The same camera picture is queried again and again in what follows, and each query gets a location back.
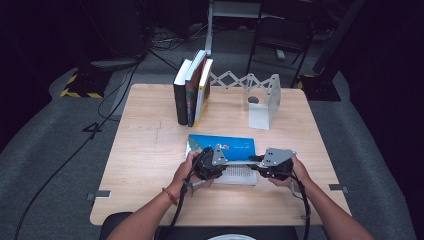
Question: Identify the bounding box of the yellow book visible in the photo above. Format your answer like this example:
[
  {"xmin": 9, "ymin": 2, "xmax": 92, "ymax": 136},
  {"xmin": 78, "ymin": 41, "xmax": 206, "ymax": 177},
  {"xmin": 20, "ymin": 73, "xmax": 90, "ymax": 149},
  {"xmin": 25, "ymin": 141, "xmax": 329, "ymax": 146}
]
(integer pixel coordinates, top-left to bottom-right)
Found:
[{"xmin": 193, "ymin": 58, "xmax": 214, "ymax": 127}]

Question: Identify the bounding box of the expandable metal bookend rack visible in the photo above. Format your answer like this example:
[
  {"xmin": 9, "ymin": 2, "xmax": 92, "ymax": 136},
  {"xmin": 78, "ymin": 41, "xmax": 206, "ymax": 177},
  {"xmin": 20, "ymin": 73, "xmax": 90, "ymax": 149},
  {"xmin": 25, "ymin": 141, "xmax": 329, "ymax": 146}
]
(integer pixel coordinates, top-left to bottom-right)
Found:
[{"xmin": 209, "ymin": 70, "xmax": 282, "ymax": 131}]

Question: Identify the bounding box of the person's right hand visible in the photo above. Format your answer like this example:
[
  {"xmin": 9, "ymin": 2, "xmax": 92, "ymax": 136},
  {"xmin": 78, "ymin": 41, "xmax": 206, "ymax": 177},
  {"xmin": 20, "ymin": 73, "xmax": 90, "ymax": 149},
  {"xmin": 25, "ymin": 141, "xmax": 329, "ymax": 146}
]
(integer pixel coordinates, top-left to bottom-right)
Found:
[{"xmin": 268, "ymin": 156, "xmax": 314, "ymax": 193}]

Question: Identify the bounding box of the person's left hand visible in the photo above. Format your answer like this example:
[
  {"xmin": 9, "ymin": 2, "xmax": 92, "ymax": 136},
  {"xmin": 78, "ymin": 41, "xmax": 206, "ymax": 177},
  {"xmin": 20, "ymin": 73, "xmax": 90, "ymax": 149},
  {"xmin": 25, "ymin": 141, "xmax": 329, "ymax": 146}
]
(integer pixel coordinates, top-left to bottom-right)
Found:
[{"xmin": 171, "ymin": 151, "xmax": 214, "ymax": 198}]

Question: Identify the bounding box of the blue book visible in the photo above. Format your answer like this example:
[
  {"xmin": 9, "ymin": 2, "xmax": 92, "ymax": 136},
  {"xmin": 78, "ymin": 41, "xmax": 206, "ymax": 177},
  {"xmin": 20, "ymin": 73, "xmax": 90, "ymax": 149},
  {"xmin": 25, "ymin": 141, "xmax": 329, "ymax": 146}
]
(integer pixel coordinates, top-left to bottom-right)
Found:
[{"xmin": 185, "ymin": 133, "xmax": 259, "ymax": 187}]

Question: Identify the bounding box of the left hand-held gripper cable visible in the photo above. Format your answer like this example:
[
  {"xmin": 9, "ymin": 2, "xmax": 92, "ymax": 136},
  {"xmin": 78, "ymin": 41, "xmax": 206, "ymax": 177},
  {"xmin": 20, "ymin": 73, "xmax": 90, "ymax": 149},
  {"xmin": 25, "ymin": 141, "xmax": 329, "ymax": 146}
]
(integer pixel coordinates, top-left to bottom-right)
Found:
[{"xmin": 164, "ymin": 153, "xmax": 206, "ymax": 240}]

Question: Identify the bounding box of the orange bracelet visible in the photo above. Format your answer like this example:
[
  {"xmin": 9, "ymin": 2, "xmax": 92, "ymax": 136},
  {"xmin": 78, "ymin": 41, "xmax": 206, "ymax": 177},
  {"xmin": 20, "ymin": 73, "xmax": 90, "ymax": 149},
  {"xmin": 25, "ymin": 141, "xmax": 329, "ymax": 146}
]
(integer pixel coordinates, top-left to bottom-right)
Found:
[{"xmin": 162, "ymin": 187, "xmax": 179, "ymax": 207}]

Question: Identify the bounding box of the black stand with base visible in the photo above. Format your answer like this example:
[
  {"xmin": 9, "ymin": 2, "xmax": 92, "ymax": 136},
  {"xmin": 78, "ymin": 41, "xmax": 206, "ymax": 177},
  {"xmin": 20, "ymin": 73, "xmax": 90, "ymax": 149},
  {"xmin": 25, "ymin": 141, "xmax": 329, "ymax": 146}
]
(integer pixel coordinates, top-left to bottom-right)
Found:
[{"xmin": 296, "ymin": 0, "xmax": 368, "ymax": 103}]

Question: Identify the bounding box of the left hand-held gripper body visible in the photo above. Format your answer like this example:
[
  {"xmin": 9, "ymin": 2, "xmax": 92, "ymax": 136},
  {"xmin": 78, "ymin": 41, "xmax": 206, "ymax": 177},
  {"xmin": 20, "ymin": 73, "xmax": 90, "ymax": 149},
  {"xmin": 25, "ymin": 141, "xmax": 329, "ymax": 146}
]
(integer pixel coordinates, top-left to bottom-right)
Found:
[{"xmin": 192, "ymin": 143, "xmax": 229, "ymax": 181}]

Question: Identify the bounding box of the black floor cable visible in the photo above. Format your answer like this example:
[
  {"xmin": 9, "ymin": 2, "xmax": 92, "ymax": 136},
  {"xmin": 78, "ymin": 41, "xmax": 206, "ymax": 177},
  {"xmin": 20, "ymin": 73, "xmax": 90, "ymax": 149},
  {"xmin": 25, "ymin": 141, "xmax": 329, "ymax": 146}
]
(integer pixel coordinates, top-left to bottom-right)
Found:
[{"xmin": 14, "ymin": 49, "xmax": 148, "ymax": 240}]

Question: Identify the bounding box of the white desk frame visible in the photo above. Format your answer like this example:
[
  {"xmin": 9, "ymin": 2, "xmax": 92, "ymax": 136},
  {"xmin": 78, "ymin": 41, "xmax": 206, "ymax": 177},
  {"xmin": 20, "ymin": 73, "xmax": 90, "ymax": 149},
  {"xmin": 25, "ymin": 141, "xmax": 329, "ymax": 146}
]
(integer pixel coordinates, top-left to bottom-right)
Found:
[{"xmin": 203, "ymin": 0, "xmax": 263, "ymax": 58}]

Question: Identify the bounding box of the hand-held gripper cable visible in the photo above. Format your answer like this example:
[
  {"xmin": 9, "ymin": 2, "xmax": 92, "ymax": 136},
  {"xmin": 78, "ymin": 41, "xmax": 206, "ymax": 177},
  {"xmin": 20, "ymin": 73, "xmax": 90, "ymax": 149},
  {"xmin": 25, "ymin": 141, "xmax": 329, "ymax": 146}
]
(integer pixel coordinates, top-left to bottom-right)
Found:
[
  {"xmin": 164, "ymin": 153, "xmax": 206, "ymax": 240},
  {"xmin": 289, "ymin": 173, "xmax": 313, "ymax": 240}
]

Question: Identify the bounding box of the black chair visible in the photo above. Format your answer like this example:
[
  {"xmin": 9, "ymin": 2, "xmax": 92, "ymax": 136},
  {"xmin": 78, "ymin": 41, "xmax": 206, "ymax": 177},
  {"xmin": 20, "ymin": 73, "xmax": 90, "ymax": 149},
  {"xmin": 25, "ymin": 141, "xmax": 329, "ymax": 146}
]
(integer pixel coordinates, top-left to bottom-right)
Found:
[{"xmin": 246, "ymin": 13, "xmax": 316, "ymax": 88}]

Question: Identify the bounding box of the yellow-black striped stand base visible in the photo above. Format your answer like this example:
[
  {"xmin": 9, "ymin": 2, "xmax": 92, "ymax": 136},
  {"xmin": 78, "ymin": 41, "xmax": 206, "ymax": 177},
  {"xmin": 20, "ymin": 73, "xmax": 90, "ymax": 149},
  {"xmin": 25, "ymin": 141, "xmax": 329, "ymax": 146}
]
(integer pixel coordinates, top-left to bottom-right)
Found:
[{"xmin": 59, "ymin": 68, "xmax": 113, "ymax": 99}]

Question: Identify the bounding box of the grey tape marker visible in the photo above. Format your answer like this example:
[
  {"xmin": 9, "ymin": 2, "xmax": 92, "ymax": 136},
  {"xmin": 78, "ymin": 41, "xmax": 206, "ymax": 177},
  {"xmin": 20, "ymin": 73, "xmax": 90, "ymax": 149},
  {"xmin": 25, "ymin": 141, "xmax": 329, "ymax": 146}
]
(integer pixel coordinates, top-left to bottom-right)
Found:
[{"xmin": 329, "ymin": 183, "xmax": 349, "ymax": 194}]

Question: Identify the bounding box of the bundle of floor cables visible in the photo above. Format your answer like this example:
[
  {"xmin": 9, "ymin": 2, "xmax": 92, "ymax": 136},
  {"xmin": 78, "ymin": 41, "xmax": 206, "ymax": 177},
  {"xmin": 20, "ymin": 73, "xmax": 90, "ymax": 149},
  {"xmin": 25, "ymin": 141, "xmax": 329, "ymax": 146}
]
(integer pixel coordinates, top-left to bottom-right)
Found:
[{"xmin": 146, "ymin": 24, "xmax": 208, "ymax": 53}]

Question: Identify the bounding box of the white round object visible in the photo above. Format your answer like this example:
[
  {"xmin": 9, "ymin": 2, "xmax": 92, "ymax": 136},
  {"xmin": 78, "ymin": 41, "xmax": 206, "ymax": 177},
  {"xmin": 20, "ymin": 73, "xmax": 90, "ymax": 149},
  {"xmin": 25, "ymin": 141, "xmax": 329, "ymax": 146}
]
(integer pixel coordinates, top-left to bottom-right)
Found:
[{"xmin": 208, "ymin": 234, "xmax": 254, "ymax": 240}]

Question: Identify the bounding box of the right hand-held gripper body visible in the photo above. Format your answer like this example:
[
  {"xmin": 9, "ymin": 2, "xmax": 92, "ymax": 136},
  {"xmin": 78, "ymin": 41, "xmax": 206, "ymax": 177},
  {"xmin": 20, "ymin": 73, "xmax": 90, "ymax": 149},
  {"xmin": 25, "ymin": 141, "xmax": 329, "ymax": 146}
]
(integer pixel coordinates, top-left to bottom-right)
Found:
[{"xmin": 258, "ymin": 147, "xmax": 297, "ymax": 181}]

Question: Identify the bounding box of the black book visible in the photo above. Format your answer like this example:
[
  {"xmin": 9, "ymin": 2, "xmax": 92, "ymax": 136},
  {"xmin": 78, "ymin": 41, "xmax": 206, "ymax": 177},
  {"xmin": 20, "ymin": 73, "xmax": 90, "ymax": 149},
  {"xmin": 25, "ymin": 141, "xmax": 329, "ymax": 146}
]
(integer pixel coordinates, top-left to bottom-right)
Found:
[{"xmin": 173, "ymin": 59, "xmax": 194, "ymax": 126}]

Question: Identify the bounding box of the right hand-held gripper cable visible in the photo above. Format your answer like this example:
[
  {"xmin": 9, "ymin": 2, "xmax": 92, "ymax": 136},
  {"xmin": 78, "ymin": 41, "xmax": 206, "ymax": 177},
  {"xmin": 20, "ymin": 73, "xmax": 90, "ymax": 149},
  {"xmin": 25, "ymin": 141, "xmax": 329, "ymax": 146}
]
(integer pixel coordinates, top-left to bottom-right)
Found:
[{"xmin": 289, "ymin": 173, "xmax": 313, "ymax": 240}]

